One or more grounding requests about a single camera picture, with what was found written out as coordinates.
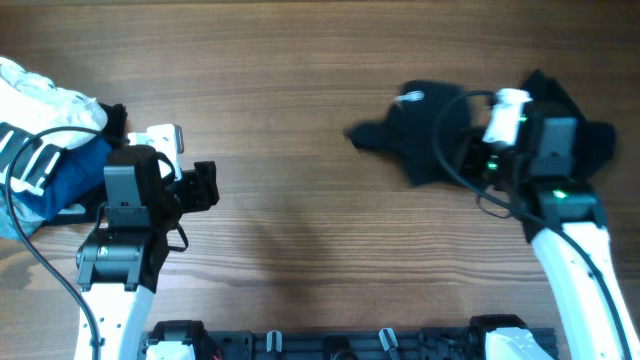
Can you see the black folded garment in pile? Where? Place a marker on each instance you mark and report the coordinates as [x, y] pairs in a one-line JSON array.
[[116, 121]]

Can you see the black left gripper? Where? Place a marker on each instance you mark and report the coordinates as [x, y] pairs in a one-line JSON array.
[[203, 185]]

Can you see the blue folded shirt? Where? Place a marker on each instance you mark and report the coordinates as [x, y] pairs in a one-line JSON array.
[[77, 190]]

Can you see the white folded shirt black print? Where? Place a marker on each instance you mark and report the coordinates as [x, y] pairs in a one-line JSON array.
[[30, 104]]

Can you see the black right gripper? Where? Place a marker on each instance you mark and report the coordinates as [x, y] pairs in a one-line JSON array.
[[480, 151]]

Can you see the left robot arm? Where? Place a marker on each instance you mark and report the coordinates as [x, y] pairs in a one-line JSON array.
[[119, 265]]

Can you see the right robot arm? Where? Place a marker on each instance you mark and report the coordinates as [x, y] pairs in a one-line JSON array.
[[527, 166]]

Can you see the black polo shirt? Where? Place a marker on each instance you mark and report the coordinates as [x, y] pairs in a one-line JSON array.
[[406, 131]]

